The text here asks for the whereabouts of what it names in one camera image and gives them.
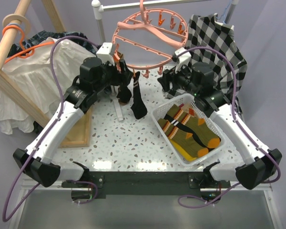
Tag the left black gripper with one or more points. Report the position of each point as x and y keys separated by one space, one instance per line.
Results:
x=122 y=78

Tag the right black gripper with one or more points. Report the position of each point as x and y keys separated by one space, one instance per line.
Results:
x=168 y=76

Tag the black striped sock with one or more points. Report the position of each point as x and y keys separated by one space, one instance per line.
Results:
x=124 y=94
x=138 y=107

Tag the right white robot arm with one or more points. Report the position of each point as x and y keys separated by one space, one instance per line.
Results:
x=259 y=161

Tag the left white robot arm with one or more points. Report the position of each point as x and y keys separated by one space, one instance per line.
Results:
x=36 y=160

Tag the orange clothes hanger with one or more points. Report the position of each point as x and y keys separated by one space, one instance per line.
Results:
x=26 y=52

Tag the blue clothes hanger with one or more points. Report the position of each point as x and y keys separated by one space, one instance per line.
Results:
x=224 y=14

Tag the white plastic basket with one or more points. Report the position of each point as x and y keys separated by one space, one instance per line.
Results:
x=186 y=102

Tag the dark patterned garment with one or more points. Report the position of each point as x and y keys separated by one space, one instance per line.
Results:
x=76 y=37

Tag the black white checkered shirt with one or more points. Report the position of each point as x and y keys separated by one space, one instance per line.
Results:
x=216 y=62

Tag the olive orange sock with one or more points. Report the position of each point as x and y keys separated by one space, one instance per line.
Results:
x=202 y=135
x=184 y=139

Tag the white blouse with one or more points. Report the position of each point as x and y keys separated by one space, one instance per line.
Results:
x=33 y=75

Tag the yellow sock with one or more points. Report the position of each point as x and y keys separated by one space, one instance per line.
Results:
x=182 y=152

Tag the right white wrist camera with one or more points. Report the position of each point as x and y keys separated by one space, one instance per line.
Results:
x=181 y=57

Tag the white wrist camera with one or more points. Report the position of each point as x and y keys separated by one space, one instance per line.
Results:
x=181 y=57
x=105 y=53

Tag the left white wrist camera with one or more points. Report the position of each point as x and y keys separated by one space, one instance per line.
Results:
x=105 y=53

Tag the white metal clothes rail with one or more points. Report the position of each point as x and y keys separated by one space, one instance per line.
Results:
x=175 y=37

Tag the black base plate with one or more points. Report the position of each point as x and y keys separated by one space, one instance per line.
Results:
x=161 y=183

